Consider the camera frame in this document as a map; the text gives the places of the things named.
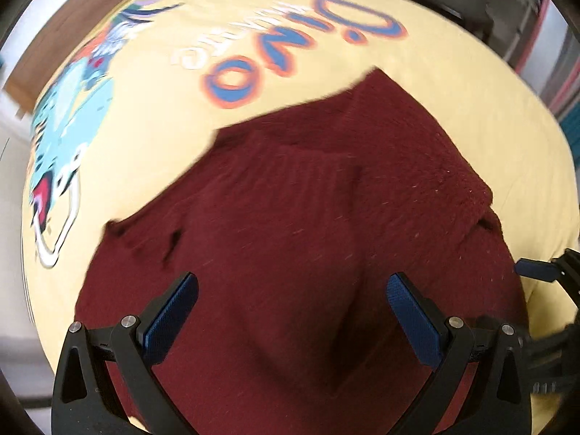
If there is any dark red knit sweater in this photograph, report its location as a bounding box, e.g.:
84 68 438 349
76 70 528 434

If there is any yellow dinosaur print bedsheet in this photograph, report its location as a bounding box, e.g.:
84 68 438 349
22 0 579 368

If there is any brown wooden headboard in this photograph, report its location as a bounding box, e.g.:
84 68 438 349
1 0 122 115

